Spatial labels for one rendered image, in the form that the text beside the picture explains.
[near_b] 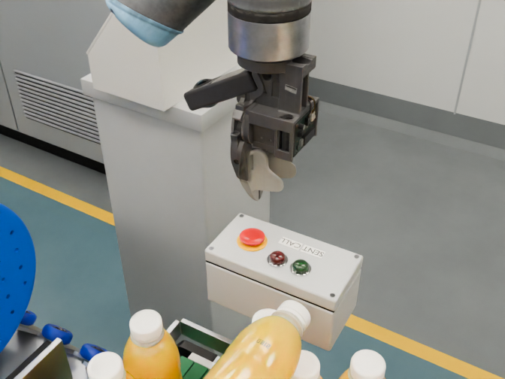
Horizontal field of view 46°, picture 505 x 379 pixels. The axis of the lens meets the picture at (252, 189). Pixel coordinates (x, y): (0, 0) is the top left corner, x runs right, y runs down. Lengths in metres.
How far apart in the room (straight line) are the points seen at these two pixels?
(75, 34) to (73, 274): 0.99
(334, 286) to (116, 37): 0.66
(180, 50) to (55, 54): 1.66
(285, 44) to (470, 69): 2.62
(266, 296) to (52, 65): 2.17
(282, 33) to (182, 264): 0.93
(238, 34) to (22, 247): 0.45
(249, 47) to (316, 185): 2.26
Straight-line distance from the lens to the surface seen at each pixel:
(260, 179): 0.75
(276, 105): 0.69
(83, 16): 2.59
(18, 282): 0.92
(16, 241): 0.89
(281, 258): 0.81
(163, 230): 1.45
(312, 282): 0.80
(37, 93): 3.02
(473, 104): 3.29
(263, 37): 0.63
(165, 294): 1.61
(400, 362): 2.16
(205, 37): 1.24
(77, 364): 0.96
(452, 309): 2.37
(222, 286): 0.87
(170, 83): 1.18
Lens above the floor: 1.66
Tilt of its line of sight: 36 degrees down
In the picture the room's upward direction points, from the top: straight up
